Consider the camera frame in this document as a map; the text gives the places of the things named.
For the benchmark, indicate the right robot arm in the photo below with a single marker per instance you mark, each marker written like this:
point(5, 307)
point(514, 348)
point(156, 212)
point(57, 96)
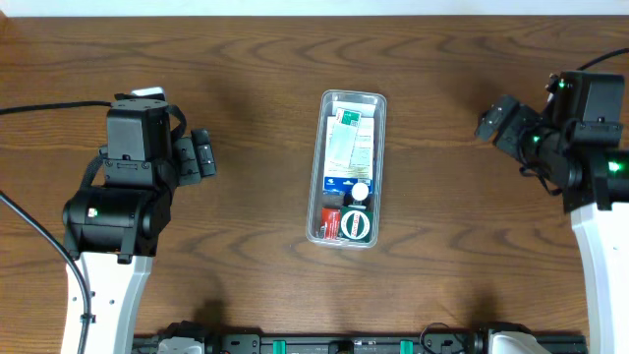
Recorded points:
point(581, 158)

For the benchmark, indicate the blue medicine box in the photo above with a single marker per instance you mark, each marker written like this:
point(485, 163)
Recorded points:
point(341, 179)

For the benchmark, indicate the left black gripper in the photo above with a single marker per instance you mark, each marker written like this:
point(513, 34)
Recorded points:
point(202, 153)

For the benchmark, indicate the clear plastic container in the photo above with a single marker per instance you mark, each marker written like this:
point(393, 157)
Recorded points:
point(345, 194)

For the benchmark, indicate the black mounting rail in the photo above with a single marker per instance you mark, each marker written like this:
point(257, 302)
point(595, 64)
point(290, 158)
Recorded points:
point(186, 337)

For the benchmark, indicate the red Panadol box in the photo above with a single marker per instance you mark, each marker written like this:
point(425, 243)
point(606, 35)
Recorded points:
point(330, 223)

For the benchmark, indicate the dark bottle white cap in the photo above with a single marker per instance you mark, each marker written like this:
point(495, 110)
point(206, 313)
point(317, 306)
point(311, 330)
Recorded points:
point(358, 196)

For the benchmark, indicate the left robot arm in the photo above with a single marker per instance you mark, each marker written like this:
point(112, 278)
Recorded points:
point(112, 225)

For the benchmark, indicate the white green medicine box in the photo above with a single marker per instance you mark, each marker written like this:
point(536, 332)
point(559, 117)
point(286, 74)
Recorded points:
point(343, 136)

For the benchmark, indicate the green Zam-Buk box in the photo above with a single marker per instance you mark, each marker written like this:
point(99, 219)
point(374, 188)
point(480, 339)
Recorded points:
point(356, 225)

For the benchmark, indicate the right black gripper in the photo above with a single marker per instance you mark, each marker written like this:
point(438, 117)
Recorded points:
point(498, 121)

